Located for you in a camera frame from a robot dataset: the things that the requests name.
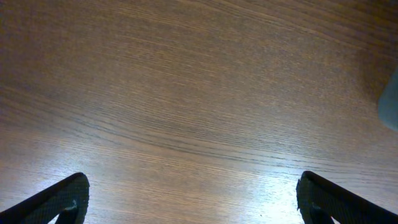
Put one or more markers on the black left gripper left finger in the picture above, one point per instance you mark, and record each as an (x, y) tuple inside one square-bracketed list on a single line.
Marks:
[(67, 201)]

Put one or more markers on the grey plastic basket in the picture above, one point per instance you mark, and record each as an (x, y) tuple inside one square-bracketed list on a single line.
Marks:
[(387, 103)]

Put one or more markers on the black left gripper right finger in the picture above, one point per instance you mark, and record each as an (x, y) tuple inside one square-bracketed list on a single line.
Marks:
[(321, 201)]

